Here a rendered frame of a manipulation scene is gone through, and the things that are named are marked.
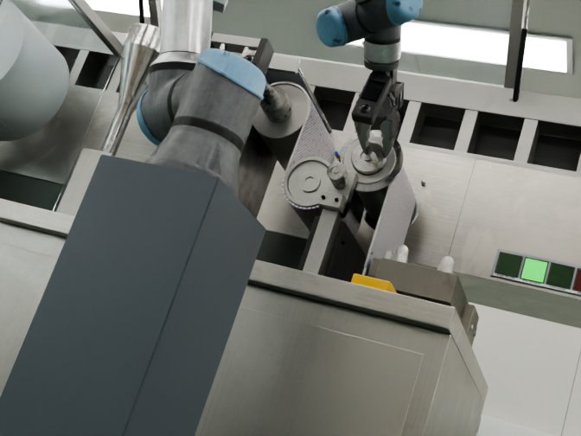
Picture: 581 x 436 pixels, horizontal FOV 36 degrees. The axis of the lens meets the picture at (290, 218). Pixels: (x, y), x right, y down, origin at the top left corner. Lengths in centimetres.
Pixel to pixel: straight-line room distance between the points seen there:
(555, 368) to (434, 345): 299
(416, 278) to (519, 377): 272
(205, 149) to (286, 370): 46
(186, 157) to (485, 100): 122
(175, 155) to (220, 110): 10
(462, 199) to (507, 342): 234
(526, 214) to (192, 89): 109
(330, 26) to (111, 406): 86
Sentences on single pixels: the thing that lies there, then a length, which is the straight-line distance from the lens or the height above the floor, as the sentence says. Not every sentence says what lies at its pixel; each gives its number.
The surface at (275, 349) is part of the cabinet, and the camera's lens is 159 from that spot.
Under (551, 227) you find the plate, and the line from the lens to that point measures 221.
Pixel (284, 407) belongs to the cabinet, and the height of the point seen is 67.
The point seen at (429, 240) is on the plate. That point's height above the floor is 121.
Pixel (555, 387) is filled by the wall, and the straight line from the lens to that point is 448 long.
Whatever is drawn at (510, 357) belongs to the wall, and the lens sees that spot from 452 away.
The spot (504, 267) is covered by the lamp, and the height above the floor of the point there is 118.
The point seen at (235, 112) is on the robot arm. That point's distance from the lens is 136.
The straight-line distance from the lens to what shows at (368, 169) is 193.
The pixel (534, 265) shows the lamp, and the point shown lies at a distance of 217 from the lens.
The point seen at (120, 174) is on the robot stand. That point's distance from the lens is 131.
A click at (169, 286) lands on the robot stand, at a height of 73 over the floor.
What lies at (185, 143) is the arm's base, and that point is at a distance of 132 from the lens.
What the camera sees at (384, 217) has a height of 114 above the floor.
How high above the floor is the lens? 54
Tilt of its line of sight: 16 degrees up
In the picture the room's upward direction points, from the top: 19 degrees clockwise
